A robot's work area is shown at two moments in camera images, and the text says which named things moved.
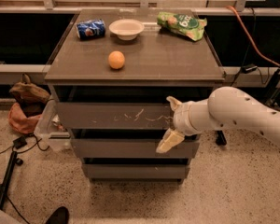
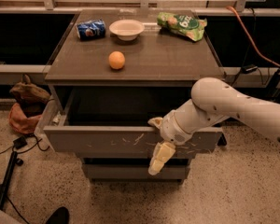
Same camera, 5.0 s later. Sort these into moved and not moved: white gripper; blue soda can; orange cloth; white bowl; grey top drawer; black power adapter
Moved: white gripper; grey top drawer
Not moved: black power adapter; white bowl; orange cloth; blue soda can
